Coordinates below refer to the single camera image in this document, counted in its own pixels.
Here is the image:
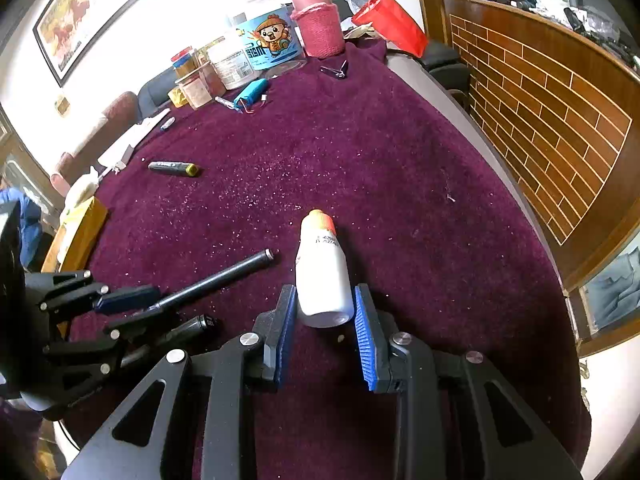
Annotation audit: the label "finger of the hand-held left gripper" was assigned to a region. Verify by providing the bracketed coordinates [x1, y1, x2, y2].
[22, 307, 173, 411]
[25, 269, 162, 319]

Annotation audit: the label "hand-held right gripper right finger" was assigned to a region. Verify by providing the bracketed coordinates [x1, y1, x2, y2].
[354, 283, 583, 480]

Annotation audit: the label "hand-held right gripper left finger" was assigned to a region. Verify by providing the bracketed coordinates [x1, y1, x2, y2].
[62, 284, 299, 480]

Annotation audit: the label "white bottle orange cap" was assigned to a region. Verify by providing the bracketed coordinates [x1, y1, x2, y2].
[295, 209, 356, 329]

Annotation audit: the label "slim black pen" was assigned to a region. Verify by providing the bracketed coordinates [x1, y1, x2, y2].
[147, 248, 277, 313]

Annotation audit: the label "white tray yellow taped rim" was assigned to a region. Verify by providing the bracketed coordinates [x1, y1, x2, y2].
[41, 196, 109, 275]

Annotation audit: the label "blue cloth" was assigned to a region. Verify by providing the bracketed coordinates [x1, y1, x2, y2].
[0, 187, 43, 271]

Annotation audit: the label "bagged white round cake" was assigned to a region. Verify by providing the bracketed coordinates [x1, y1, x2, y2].
[65, 167, 101, 208]

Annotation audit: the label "black marker yellow cap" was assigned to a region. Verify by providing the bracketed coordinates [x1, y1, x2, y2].
[147, 160, 201, 178]

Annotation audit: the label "white paper sheets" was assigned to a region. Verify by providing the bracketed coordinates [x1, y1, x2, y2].
[120, 108, 171, 148]

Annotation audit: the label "maroon tablecloth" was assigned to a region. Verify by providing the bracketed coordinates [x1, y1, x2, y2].
[60, 40, 593, 480]

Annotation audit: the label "brown armchair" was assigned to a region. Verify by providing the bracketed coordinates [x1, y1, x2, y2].
[50, 91, 141, 196]

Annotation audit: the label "black sofa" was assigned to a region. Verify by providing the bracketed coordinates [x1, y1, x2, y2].
[137, 67, 176, 116]

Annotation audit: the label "clear jar brown contents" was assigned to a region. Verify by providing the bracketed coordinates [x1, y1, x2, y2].
[175, 62, 221, 110]

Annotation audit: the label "blue battery pack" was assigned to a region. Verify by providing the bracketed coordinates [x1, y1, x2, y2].
[232, 77, 271, 113]

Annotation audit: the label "small jar red lid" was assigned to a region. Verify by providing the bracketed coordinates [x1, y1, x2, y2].
[170, 46, 198, 81]

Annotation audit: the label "clear jar white label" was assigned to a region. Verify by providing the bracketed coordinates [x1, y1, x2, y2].
[207, 35, 251, 91]

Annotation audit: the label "black office chair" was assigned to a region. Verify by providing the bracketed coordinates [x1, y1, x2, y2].
[390, 40, 473, 111]

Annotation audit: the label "wooden counter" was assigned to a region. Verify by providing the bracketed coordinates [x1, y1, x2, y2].
[410, 0, 640, 356]

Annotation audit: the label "blue label plastic jar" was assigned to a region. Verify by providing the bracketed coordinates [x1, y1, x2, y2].
[219, 0, 308, 78]

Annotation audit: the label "pink thermos knitted sleeve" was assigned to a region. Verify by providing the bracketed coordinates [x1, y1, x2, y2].
[290, 0, 347, 58]

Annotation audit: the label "red plastic bag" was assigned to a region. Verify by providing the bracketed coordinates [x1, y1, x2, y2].
[351, 0, 430, 58]

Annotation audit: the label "black marker silver ring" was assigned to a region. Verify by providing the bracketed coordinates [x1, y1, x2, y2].
[165, 314, 220, 347]

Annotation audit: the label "framed wall picture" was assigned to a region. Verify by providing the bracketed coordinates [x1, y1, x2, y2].
[32, 0, 196, 88]

